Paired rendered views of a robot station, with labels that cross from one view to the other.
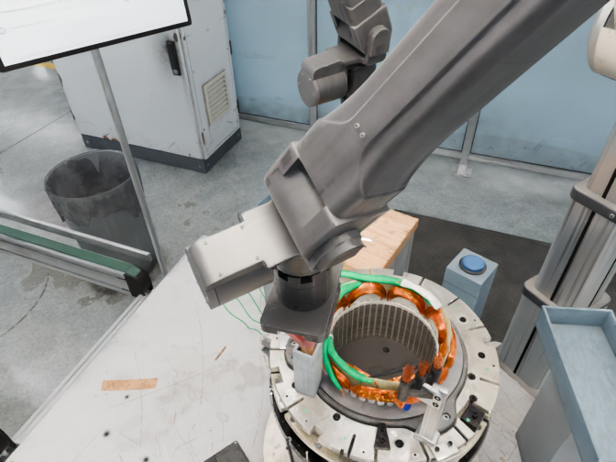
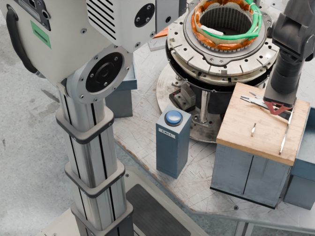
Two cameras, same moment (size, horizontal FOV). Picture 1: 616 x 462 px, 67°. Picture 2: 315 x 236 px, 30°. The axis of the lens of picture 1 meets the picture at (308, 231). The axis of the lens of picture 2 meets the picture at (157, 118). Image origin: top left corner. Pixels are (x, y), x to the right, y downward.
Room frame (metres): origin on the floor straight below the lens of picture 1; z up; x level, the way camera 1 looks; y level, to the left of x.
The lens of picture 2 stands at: (1.44, -0.55, 2.33)
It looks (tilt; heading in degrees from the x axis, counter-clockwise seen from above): 56 degrees down; 166
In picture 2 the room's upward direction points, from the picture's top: straight up
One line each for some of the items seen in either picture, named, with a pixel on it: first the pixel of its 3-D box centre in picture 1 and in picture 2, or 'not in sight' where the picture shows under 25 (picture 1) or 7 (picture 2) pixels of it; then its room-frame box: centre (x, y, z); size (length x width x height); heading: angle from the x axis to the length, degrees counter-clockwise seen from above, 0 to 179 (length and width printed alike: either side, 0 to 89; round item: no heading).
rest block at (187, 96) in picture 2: not in sight; (184, 96); (0.42, -0.22, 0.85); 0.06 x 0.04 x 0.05; 18
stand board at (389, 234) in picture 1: (351, 233); (263, 122); (0.69, -0.09, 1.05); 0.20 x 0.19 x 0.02; 56
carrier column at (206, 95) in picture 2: not in sight; (205, 102); (0.50, -0.18, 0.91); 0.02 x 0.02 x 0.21
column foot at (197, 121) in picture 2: not in sight; (203, 121); (0.50, -0.18, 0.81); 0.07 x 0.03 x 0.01; 54
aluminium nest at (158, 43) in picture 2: not in sight; (163, 36); (0.12, -0.21, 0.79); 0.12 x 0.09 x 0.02; 92
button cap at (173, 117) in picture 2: (473, 262); (173, 117); (0.61, -0.31, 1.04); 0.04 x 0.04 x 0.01
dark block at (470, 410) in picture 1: (472, 417); not in sight; (0.29, -0.20, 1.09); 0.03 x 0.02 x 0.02; 139
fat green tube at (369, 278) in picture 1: (387, 283); (230, 34); (0.46, -0.11, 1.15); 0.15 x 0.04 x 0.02; 62
